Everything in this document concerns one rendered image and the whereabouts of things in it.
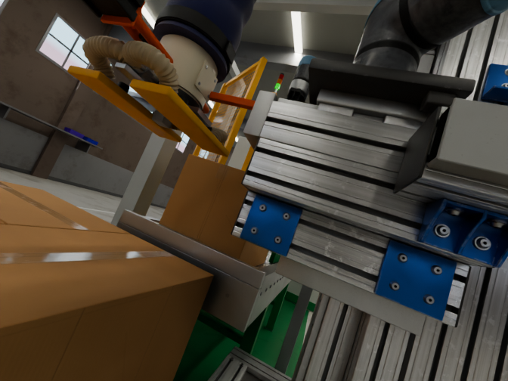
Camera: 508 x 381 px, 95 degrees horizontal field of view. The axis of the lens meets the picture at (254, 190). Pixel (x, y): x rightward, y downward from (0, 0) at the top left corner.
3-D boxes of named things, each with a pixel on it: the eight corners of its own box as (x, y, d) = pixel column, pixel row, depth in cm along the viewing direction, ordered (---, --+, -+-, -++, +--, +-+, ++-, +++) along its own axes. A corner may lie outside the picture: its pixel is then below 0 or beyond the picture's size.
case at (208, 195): (210, 240, 158) (231, 185, 163) (264, 263, 146) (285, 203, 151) (153, 236, 101) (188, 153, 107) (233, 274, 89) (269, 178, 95)
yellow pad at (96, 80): (159, 136, 85) (164, 124, 86) (181, 143, 82) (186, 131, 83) (65, 71, 53) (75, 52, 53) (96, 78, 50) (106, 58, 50)
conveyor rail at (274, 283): (295, 269, 300) (301, 255, 302) (300, 271, 298) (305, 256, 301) (233, 321, 84) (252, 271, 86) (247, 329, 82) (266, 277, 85)
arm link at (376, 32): (379, 92, 53) (396, 42, 55) (444, 61, 40) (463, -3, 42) (339, 64, 50) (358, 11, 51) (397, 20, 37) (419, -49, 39)
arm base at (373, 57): (398, 135, 49) (411, 94, 50) (433, 91, 35) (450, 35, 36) (327, 120, 54) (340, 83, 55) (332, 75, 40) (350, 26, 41)
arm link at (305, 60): (324, 66, 89) (314, 50, 84) (315, 91, 88) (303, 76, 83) (308, 71, 95) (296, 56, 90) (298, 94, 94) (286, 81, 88)
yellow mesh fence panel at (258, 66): (143, 260, 239) (219, 83, 266) (152, 262, 244) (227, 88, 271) (160, 302, 166) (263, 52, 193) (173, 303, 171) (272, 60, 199)
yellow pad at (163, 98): (202, 150, 79) (208, 137, 80) (227, 157, 76) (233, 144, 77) (127, 85, 47) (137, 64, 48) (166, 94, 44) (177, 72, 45)
